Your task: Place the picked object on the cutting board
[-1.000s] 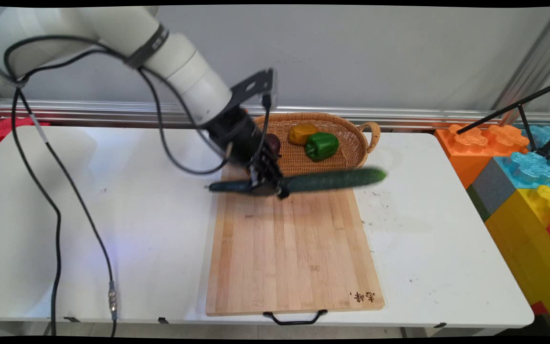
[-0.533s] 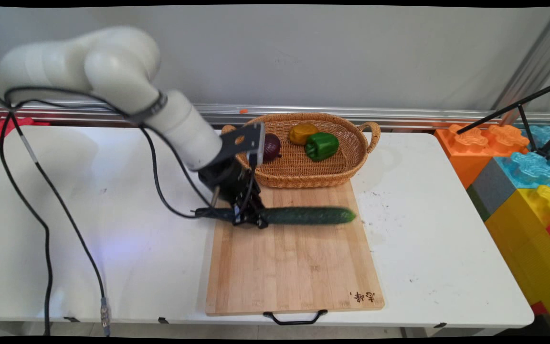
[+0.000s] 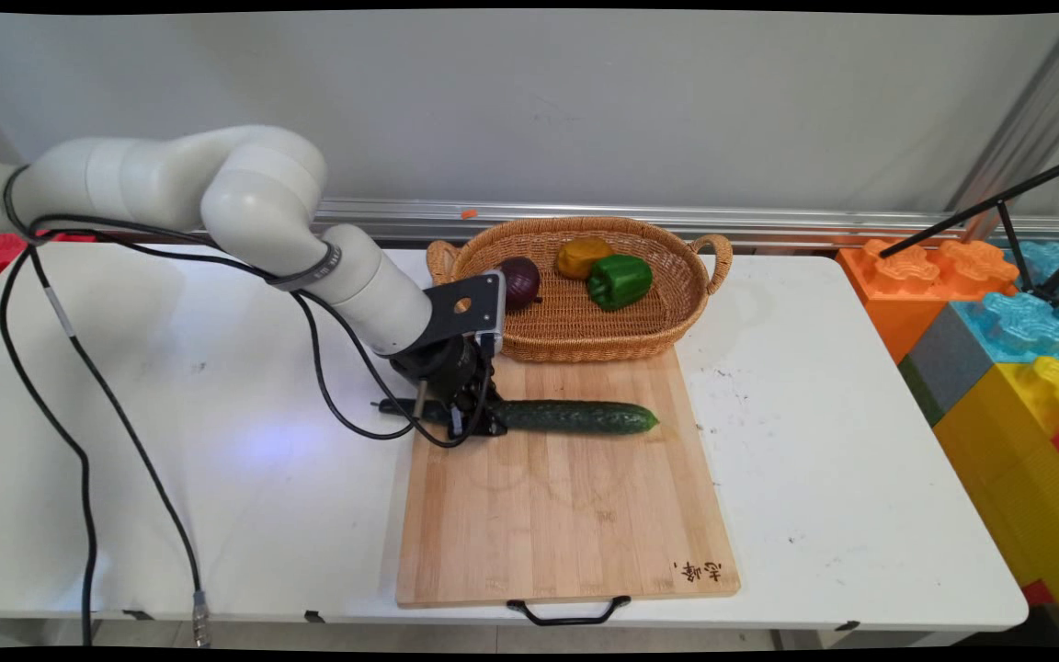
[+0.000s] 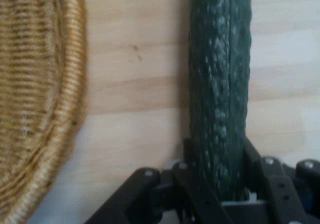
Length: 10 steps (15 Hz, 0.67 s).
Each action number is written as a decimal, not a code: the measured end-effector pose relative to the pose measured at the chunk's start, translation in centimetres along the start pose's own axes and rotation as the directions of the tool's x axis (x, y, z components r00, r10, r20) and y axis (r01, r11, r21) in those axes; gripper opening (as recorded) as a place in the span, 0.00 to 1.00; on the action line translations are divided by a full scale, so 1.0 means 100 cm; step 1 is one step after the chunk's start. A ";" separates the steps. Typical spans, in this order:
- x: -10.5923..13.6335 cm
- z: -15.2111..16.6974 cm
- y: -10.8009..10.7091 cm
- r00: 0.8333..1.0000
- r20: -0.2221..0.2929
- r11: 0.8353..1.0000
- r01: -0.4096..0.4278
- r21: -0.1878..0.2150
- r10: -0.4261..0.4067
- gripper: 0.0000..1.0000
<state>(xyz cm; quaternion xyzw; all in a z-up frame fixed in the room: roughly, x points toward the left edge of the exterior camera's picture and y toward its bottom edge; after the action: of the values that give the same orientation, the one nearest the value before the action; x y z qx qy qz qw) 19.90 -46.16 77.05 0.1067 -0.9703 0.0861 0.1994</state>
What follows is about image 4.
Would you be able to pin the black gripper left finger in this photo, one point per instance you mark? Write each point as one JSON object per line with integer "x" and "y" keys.
{"x": 165, "y": 196}

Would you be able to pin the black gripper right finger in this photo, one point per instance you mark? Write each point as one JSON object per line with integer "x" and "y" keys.
{"x": 275, "y": 184}

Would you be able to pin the dark green cucumber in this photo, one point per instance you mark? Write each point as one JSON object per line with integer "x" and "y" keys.
{"x": 220, "y": 84}

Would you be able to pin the woven wicker basket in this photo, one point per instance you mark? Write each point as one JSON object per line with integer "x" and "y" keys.
{"x": 32, "y": 84}

